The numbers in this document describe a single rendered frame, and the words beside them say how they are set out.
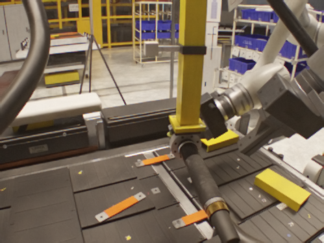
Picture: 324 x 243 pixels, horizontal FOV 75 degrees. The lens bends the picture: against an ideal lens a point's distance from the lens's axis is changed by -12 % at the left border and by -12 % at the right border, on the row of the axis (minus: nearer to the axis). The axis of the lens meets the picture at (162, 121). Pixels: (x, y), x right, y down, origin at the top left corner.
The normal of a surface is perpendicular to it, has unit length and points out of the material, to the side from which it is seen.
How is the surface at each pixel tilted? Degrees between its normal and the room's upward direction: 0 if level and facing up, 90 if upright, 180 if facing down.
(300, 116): 107
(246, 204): 0
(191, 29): 90
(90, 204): 0
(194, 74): 90
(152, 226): 0
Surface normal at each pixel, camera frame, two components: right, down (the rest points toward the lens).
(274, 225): 0.02, -0.90
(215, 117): 0.16, 0.43
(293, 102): -0.02, 0.68
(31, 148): 0.42, 0.40
